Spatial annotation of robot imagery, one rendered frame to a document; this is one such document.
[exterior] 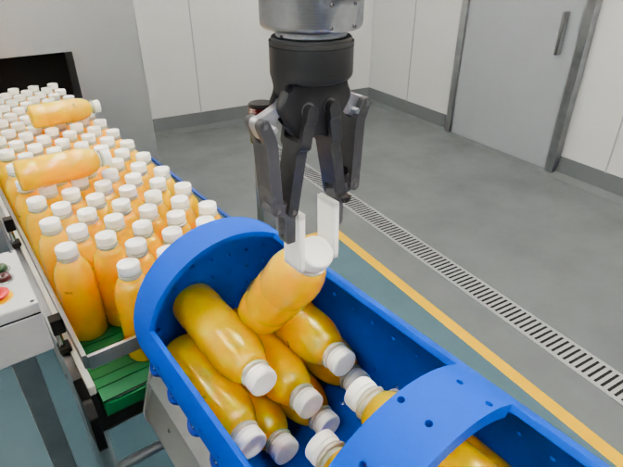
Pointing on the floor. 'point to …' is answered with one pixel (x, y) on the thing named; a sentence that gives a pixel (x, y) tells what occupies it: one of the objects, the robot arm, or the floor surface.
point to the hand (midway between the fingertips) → (311, 233)
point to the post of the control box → (44, 412)
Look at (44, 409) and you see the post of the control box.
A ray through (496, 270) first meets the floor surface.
